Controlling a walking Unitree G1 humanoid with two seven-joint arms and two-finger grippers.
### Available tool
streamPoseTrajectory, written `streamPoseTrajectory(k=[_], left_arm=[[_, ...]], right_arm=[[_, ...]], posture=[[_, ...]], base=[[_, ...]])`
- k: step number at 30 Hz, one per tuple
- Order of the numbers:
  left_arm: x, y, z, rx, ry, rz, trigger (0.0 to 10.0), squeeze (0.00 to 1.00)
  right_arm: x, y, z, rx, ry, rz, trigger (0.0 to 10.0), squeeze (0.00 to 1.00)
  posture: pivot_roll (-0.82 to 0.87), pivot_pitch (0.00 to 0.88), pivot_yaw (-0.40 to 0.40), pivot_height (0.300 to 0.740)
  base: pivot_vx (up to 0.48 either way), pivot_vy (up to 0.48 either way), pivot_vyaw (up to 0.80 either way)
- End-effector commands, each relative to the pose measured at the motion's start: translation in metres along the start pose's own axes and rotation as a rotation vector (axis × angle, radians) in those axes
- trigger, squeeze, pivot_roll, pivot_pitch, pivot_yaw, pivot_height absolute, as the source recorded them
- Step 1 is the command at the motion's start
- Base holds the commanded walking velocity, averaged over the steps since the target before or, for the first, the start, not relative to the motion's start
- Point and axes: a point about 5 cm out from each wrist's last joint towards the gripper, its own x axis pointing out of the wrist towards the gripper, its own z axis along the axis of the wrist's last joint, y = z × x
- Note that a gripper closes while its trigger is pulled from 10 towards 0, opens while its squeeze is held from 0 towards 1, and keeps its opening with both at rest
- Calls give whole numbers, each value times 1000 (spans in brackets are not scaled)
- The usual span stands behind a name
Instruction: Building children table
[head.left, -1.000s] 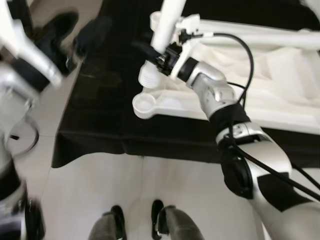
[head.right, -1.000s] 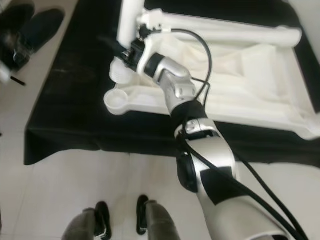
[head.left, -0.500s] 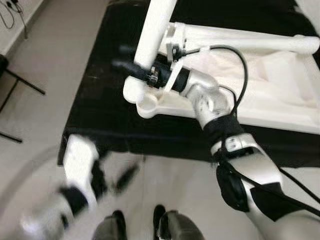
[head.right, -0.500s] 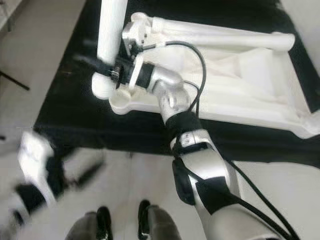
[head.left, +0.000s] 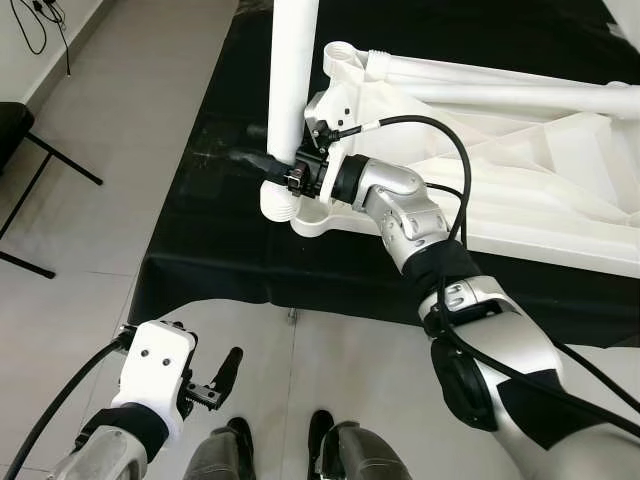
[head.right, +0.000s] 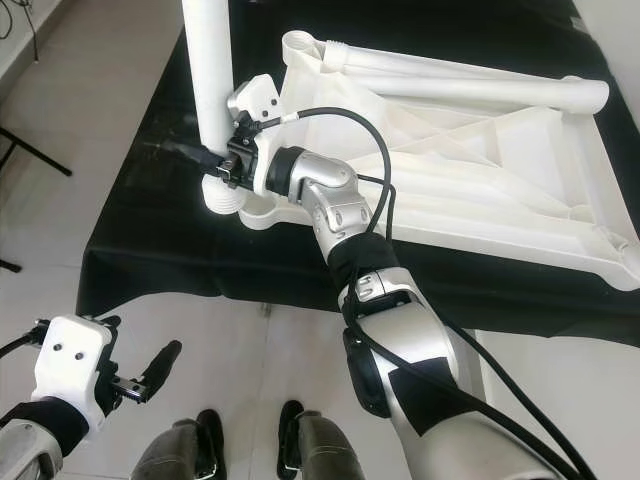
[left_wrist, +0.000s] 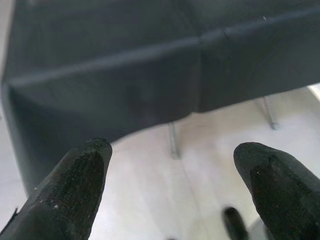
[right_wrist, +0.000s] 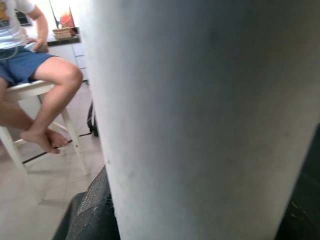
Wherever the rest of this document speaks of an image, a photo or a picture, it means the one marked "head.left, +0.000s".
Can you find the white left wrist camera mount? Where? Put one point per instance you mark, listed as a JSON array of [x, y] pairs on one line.
[[155, 370]]

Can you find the white plastic table leg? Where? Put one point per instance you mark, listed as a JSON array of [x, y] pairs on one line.
[[290, 80], [520, 88]]

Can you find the black tablecloth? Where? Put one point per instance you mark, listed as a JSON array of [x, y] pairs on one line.
[[200, 250]]

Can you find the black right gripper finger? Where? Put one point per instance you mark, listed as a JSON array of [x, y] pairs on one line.
[[262, 163]]

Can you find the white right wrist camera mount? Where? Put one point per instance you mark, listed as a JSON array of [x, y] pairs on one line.
[[322, 108]]

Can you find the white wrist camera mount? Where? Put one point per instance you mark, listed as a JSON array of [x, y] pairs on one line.
[[155, 370], [322, 108]]

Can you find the black tripod stand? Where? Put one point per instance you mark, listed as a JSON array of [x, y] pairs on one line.
[[55, 155]]

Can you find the white plastic table top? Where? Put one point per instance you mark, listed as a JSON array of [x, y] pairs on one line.
[[560, 180]]

